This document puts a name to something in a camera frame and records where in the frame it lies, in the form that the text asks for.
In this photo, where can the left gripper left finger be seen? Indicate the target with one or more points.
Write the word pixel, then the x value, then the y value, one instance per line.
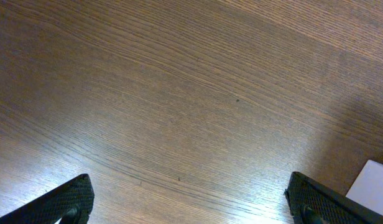
pixel 71 202

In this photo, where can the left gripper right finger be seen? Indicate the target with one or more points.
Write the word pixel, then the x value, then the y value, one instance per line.
pixel 311 202

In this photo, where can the white pink cardboard box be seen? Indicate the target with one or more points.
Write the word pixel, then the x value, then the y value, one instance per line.
pixel 367 189

